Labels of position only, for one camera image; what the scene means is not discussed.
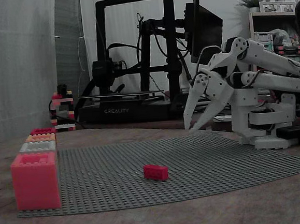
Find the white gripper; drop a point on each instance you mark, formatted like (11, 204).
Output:
(214, 86)

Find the red Lego brick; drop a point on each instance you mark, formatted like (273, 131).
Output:
(156, 172)

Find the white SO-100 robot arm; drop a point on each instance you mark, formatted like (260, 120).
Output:
(265, 58)

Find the grey Lego baseplate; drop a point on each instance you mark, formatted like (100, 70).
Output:
(169, 157)

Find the multicolour Lego tower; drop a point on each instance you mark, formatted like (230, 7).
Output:
(63, 113)

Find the red lego block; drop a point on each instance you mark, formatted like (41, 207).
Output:
(43, 131)

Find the orange lego block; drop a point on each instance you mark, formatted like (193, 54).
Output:
(40, 137)

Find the grey lego block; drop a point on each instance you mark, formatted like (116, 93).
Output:
(37, 146)

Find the large pink lego block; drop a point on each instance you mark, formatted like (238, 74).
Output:
(36, 185)

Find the black computer monitor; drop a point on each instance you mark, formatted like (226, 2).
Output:
(206, 32)

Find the black Creality 3D printer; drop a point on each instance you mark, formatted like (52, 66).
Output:
(124, 110)

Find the wooden shelf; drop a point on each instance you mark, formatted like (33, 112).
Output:
(270, 19)

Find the green potted plant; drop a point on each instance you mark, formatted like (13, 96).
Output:
(251, 0)

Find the white sheer curtain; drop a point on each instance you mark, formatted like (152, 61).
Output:
(16, 68)

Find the small white picture frame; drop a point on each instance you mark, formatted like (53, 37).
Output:
(277, 7)

